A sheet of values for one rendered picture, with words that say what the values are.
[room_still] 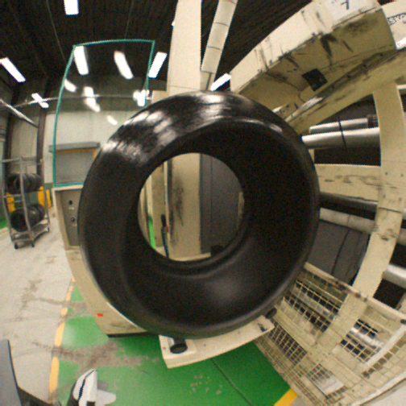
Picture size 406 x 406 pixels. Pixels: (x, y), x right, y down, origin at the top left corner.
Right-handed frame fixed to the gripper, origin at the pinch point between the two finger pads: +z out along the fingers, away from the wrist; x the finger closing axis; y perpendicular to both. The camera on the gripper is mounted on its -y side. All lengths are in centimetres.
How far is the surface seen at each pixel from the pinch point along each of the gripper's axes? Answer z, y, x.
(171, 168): 60, 0, -8
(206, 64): 144, -38, 10
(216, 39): 145, -50, 26
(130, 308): 16.0, 0.5, 4.5
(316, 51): 66, -13, 49
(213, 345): 9.6, 33.6, 1.4
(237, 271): 37, 37, 3
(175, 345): 9.6, 17.4, 0.6
